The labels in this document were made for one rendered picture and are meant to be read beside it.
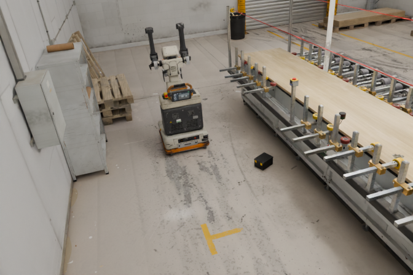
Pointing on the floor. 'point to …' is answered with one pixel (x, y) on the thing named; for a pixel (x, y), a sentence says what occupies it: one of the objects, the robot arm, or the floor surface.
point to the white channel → (330, 16)
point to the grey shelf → (77, 110)
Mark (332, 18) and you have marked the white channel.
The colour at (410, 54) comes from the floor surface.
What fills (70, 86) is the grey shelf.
